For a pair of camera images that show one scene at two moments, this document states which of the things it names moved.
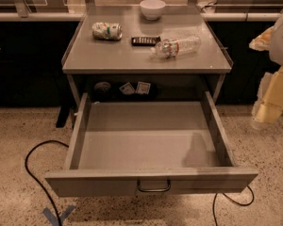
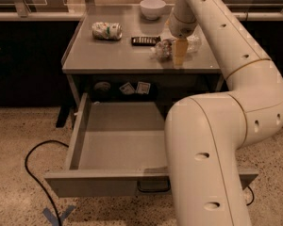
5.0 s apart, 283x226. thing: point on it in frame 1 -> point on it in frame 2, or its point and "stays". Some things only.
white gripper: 282,44 -> 184,29
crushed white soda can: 111,31 stays
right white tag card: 142,88 stays
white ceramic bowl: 152,8 stays
